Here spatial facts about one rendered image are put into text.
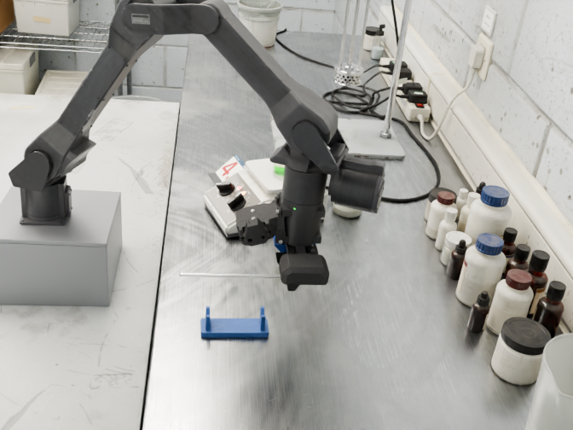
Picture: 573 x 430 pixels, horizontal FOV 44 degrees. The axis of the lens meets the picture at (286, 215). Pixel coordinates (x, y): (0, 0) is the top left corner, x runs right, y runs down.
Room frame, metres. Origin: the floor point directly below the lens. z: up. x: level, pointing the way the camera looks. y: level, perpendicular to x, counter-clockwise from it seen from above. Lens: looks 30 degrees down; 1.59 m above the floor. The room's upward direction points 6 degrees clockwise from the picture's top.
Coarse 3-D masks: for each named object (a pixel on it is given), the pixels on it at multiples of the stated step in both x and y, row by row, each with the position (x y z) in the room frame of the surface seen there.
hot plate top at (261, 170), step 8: (248, 160) 1.21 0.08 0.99; (256, 160) 1.22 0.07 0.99; (264, 160) 1.22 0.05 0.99; (248, 168) 1.19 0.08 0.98; (256, 168) 1.18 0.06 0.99; (264, 168) 1.19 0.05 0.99; (256, 176) 1.16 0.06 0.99; (264, 176) 1.16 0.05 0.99; (272, 176) 1.16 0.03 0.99; (264, 184) 1.12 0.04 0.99; (272, 184) 1.13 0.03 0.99; (280, 184) 1.13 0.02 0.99; (272, 192) 1.11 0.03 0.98
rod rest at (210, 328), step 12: (204, 324) 0.82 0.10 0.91; (216, 324) 0.82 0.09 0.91; (228, 324) 0.82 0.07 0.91; (240, 324) 0.83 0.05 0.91; (252, 324) 0.83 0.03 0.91; (264, 324) 0.82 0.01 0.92; (204, 336) 0.80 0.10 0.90; (216, 336) 0.80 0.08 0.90; (228, 336) 0.81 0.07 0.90; (240, 336) 0.81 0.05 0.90; (252, 336) 0.81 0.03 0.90; (264, 336) 0.81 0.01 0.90
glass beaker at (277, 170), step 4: (280, 132) 1.19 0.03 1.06; (276, 136) 1.18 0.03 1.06; (280, 136) 1.19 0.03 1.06; (276, 140) 1.18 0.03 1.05; (280, 140) 1.19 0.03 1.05; (284, 140) 1.19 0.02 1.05; (276, 144) 1.16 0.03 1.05; (280, 144) 1.15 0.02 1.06; (272, 164) 1.17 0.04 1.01; (276, 164) 1.15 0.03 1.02; (272, 168) 1.17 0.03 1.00; (276, 168) 1.15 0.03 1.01; (280, 168) 1.15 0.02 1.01; (284, 168) 1.15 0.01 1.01; (272, 172) 1.16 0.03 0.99; (276, 172) 1.15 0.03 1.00; (280, 172) 1.15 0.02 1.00; (276, 176) 1.15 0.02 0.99; (280, 176) 1.15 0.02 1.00
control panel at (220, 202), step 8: (232, 176) 1.20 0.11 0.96; (240, 184) 1.16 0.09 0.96; (208, 192) 1.17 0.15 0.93; (216, 192) 1.17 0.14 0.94; (232, 192) 1.15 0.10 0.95; (248, 192) 1.14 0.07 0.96; (216, 200) 1.14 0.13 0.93; (224, 200) 1.13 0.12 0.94; (248, 200) 1.11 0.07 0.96; (256, 200) 1.11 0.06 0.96; (216, 208) 1.12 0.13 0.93; (224, 208) 1.11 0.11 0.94; (224, 216) 1.09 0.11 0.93; (232, 216) 1.09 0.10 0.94
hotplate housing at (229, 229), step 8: (240, 176) 1.19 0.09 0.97; (248, 176) 1.19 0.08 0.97; (248, 184) 1.16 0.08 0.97; (256, 184) 1.15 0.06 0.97; (256, 192) 1.13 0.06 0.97; (264, 192) 1.13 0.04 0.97; (208, 200) 1.16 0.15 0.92; (264, 200) 1.10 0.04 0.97; (272, 200) 1.11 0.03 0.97; (208, 208) 1.16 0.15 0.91; (216, 216) 1.11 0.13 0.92; (224, 224) 1.08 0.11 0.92; (232, 224) 1.07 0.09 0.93; (224, 232) 1.08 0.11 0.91; (232, 232) 1.07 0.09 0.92
